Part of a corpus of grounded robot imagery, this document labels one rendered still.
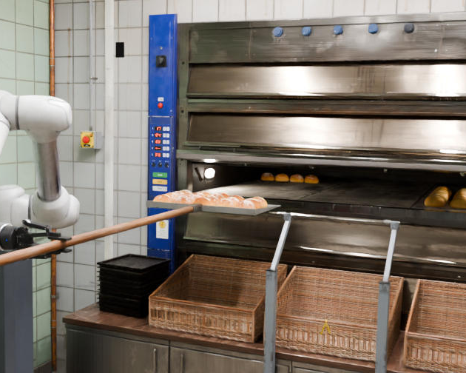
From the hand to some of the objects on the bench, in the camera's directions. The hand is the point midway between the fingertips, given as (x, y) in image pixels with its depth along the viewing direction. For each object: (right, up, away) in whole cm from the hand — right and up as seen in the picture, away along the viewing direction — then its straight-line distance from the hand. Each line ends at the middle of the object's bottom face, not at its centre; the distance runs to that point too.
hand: (60, 243), depth 202 cm
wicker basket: (+47, -50, +124) cm, 142 cm away
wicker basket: (+102, -54, +102) cm, 154 cm away
